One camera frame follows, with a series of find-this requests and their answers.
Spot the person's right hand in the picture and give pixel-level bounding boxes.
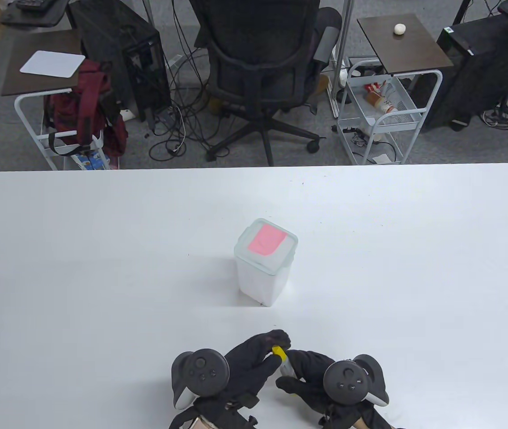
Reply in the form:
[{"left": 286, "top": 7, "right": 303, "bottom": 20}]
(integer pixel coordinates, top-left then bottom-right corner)
[{"left": 275, "top": 350, "right": 336, "bottom": 416}]

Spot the person's left hand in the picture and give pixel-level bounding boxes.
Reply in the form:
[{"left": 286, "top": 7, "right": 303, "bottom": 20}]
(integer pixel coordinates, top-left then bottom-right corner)
[{"left": 195, "top": 330, "right": 291, "bottom": 417}]

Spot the clear plastic container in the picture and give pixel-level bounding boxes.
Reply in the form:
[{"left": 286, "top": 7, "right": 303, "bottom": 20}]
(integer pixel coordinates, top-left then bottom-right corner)
[{"left": 234, "top": 218, "right": 299, "bottom": 307}]

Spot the pink card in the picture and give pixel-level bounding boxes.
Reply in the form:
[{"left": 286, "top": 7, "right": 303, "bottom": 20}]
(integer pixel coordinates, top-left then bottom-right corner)
[{"left": 248, "top": 225, "right": 288, "bottom": 257}]

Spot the grey right hand controller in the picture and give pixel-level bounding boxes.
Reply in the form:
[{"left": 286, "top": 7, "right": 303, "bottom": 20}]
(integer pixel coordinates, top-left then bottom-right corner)
[{"left": 323, "top": 354, "right": 389, "bottom": 407}]

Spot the grey hand controller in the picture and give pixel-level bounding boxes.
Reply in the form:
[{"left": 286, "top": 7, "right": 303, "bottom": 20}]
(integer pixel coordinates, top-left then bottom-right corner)
[
  {"left": 323, "top": 354, "right": 389, "bottom": 407},
  {"left": 171, "top": 349, "right": 230, "bottom": 410}
]

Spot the grey left hand controller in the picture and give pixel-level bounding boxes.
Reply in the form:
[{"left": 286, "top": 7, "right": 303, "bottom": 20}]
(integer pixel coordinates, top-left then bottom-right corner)
[{"left": 171, "top": 349, "right": 230, "bottom": 410}]

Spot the blue box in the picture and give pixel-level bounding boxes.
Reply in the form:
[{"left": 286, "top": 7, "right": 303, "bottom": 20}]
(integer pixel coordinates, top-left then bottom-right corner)
[{"left": 72, "top": 150, "right": 112, "bottom": 171}]

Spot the red white snack packet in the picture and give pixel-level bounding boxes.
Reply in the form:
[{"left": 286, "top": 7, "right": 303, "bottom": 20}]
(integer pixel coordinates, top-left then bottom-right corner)
[{"left": 364, "top": 82, "right": 412, "bottom": 115}]

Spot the black office chair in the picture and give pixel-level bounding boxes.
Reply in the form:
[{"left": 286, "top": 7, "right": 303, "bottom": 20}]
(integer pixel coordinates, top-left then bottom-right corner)
[{"left": 189, "top": 0, "right": 342, "bottom": 167}]

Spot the red backpack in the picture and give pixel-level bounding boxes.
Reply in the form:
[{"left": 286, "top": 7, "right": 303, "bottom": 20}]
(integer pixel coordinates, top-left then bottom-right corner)
[{"left": 43, "top": 59, "right": 128, "bottom": 157}]

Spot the white cart with brown top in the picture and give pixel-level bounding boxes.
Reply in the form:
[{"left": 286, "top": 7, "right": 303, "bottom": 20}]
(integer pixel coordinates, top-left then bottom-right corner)
[
  {"left": 338, "top": 13, "right": 455, "bottom": 166},
  {"left": 1, "top": 30, "right": 120, "bottom": 171}
]

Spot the black computer tower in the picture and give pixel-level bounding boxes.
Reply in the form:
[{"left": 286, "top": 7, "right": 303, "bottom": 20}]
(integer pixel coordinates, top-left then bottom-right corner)
[
  {"left": 66, "top": 0, "right": 169, "bottom": 123},
  {"left": 424, "top": 0, "right": 508, "bottom": 131}
]

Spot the white mouse pad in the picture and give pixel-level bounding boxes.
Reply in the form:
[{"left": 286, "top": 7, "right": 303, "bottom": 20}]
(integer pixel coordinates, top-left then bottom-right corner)
[{"left": 20, "top": 50, "right": 86, "bottom": 78}]

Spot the black keyboard tray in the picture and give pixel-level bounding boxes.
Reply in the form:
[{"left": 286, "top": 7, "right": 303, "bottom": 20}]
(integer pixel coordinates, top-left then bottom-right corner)
[{"left": 0, "top": 0, "right": 68, "bottom": 27}]

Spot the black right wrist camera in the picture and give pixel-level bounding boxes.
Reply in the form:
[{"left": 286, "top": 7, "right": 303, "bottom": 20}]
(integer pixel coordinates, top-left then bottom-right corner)
[{"left": 318, "top": 404, "right": 358, "bottom": 429}]

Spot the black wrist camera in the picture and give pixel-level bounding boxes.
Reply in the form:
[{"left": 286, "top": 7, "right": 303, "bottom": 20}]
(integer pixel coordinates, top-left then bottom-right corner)
[
  {"left": 216, "top": 393, "right": 261, "bottom": 429},
  {"left": 318, "top": 404, "right": 358, "bottom": 429}
]

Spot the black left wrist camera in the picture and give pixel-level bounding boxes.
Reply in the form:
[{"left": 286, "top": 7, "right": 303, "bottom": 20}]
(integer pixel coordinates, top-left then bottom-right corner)
[{"left": 216, "top": 393, "right": 261, "bottom": 429}]

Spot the aluminium post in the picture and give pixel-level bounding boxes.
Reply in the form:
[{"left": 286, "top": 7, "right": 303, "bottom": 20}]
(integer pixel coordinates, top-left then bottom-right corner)
[{"left": 332, "top": 0, "right": 354, "bottom": 119}]

